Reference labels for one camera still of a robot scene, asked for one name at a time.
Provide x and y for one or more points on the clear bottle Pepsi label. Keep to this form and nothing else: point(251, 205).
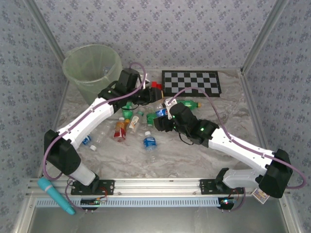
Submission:
point(160, 113)

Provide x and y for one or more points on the green labelled bottle yellow cap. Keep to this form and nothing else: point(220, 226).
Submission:
point(126, 113)

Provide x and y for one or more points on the white bottle orange print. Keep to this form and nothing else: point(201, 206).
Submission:
point(134, 123)

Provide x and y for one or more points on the short water bottle blue label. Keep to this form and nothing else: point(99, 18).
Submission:
point(149, 143)

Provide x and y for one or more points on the orange juice bottle red label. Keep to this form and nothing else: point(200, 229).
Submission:
point(119, 132)

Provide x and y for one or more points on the clear bottle blue label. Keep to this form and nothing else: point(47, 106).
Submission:
point(87, 140)

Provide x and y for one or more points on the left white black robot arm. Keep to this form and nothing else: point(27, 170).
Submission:
point(80, 123)

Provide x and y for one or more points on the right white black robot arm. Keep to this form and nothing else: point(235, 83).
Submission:
point(238, 148)

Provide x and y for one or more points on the red plastic block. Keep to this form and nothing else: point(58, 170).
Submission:
point(155, 85)

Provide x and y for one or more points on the plain green bottle yellow cap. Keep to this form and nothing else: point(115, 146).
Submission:
point(190, 104)

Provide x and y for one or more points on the black white checkerboard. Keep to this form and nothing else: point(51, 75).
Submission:
point(194, 82)

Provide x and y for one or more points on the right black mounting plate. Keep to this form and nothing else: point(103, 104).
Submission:
point(206, 185)

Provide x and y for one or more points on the black mounting plate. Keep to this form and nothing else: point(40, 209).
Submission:
point(107, 187)
point(206, 185)

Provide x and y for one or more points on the right circuit board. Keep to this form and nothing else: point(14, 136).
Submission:
point(227, 201)

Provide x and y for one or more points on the circuit board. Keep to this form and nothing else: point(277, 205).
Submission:
point(227, 201)
point(93, 202)

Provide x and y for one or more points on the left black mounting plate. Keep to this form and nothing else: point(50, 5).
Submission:
point(107, 187)

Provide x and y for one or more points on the metal lower tray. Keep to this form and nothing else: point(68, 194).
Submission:
point(158, 221)

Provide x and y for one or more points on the colourful printed card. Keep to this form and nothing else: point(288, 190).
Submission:
point(260, 196)

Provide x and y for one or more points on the left circuit board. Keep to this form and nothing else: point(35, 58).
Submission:
point(93, 202)

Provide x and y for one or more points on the teal cylinder tool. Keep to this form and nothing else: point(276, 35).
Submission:
point(54, 195)

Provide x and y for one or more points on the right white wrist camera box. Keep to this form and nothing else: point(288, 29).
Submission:
point(168, 104)

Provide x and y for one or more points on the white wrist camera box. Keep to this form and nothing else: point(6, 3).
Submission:
point(145, 84)
point(168, 104)

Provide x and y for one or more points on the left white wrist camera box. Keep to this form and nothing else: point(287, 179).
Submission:
point(145, 84)

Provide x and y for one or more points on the right aluminium table side rail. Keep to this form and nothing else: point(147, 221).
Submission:
point(253, 109)

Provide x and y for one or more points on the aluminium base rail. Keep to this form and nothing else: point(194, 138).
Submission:
point(158, 187)

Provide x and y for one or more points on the left aluminium frame post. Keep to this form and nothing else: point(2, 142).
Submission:
point(46, 29)

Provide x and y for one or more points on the aluminium frame post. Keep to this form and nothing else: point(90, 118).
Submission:
point(263, 36)
point(46, 29)

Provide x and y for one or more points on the right aluminium frame post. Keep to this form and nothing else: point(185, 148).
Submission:
point(263, 36)

